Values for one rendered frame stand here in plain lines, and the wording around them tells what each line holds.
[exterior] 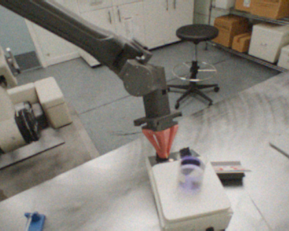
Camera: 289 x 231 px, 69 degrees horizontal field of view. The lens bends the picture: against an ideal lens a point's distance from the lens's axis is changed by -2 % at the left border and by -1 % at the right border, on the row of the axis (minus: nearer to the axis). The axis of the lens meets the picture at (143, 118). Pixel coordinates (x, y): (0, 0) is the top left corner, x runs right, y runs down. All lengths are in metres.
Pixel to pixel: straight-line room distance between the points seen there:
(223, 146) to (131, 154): 0.25
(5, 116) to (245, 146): 0.94
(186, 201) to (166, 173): 0.07
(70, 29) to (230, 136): 0.49
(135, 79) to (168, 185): 0.21
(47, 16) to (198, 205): 0.41
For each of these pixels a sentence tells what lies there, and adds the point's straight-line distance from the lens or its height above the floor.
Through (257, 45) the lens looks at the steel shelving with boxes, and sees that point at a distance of 2.76.
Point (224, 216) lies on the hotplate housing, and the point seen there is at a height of 0.82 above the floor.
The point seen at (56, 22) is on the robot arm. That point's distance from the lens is 0.43.
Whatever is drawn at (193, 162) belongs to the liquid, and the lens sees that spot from 0.41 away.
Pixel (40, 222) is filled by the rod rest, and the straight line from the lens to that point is 0.54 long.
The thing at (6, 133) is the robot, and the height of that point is 0.62.
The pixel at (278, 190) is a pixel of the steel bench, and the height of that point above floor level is 0.75.
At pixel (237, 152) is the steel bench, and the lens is 0.62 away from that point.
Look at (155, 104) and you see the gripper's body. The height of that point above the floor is 0.93.
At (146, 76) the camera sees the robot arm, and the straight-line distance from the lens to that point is 0.38.
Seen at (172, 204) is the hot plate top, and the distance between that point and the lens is 0.41.
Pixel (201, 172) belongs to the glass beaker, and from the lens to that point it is 0.38.
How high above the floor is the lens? 1.19
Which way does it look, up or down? 39 degrees down
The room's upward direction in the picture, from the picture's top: 6 degrees counter-clockwise
